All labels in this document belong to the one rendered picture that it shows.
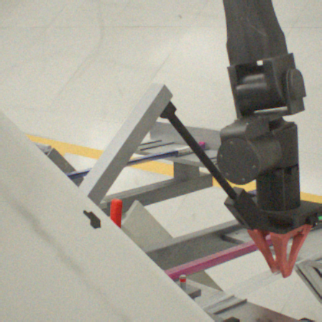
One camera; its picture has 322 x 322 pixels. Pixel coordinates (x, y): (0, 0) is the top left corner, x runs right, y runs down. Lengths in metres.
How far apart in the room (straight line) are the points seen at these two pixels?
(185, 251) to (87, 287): 0.89
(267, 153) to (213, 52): 2.26
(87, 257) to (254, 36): 0.68
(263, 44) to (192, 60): 2.26
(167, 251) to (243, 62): 0.33
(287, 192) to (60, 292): 0.71
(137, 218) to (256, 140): 0.59
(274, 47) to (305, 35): 1.99
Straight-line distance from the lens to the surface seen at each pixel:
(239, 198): 0.65
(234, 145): 0.80
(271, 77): 0.84
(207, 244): 1.10
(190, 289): 0.63
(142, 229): 1.37
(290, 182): 0.87
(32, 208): 0.17
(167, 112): 0.57
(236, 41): 0.85
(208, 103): 2.81
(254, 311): 0.84
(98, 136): 3.09
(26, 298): 0.17
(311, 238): 1.12
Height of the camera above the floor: 1.65
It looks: 37 degrees down
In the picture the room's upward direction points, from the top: 40 degrees counter-clockwise
